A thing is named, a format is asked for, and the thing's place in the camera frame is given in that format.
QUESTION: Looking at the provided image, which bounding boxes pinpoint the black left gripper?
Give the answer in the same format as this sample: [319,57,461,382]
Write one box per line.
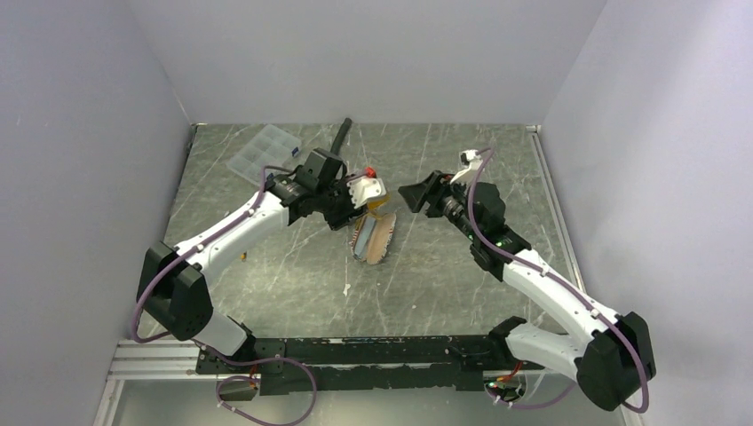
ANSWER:
[314,174,368,230]

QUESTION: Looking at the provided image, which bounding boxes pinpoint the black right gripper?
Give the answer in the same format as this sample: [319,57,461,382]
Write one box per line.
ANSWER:
[398,170,480,242]

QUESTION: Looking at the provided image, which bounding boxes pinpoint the orange transparent safety glasses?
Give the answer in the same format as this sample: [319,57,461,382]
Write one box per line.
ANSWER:
[366,192,391,215]

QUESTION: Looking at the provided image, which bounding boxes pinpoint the printed glasses pouch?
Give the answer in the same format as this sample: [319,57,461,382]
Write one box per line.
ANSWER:
[350,213,397,265]

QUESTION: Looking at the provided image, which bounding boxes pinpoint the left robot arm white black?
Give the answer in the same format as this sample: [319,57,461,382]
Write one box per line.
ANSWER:
[131,148,387,373]

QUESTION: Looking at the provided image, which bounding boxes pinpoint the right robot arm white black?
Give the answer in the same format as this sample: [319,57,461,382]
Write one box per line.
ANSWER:
[399,171,656,411]

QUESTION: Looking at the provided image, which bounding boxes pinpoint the clear plastic compartment box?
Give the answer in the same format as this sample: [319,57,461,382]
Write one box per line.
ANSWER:
[226,124,302,185]

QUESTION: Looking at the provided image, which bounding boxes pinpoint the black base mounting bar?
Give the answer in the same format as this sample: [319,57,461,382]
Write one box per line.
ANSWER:
[195,335,539,396]

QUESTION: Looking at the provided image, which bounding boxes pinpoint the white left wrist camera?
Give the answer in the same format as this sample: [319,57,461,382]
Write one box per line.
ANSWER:
[345,167,388,209]

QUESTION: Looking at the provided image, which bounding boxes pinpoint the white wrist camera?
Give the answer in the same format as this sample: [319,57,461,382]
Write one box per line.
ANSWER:
[450,149,483,185]
[345,167,388,209]

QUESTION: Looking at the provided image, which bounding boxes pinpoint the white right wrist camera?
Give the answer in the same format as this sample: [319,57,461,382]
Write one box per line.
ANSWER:
[450,149,483,185]

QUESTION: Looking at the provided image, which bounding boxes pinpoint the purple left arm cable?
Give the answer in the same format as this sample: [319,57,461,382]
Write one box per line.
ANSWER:
[129,164,319,425]

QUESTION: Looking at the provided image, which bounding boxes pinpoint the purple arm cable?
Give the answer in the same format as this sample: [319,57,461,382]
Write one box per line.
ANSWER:
[129,164,319,425]
[464,146,651,414]

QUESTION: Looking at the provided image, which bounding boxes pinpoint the black rubber hose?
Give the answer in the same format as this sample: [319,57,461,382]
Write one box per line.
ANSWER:
[330,118,354,155]

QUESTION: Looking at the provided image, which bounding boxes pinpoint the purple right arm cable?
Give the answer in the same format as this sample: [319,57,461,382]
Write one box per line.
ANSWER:
[464,146,651,414]

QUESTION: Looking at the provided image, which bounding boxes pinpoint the aluminium frame rail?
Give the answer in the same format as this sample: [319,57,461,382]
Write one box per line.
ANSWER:
[93,335,642,426]

